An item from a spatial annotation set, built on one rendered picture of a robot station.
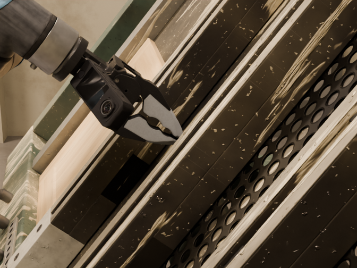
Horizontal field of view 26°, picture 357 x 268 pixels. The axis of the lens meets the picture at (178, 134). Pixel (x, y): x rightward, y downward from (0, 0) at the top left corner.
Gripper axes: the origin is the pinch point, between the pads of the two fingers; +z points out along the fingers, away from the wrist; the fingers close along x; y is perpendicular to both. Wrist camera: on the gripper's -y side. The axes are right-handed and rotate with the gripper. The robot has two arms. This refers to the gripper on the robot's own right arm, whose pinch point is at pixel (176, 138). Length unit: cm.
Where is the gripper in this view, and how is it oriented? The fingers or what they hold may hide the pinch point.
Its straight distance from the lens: 115.0
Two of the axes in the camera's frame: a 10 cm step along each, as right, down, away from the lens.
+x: -6.2, 7.6, 1.8
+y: -1.4, -3.4, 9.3
